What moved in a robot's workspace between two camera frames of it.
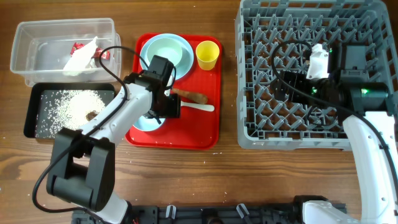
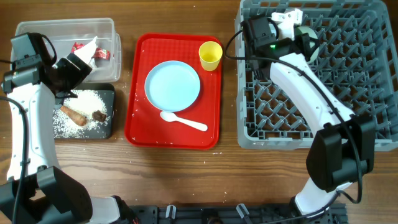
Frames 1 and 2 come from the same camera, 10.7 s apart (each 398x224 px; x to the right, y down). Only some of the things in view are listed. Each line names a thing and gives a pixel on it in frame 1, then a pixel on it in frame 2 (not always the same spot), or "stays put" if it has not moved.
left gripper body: [169, 107] to [69, 75]
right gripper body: [314, 87] to [298, 43]
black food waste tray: [52, 106] stays put
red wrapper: [106, 55] stays put
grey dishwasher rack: [273, 36] stays put
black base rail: [199, 214] stays put
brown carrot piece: [196, 98] to [76, 117]
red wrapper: [76, 46] stays put
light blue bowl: [147, 124] to [300, 30]
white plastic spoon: [204, 107] to [170, 116]
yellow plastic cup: [207, 52] stays put
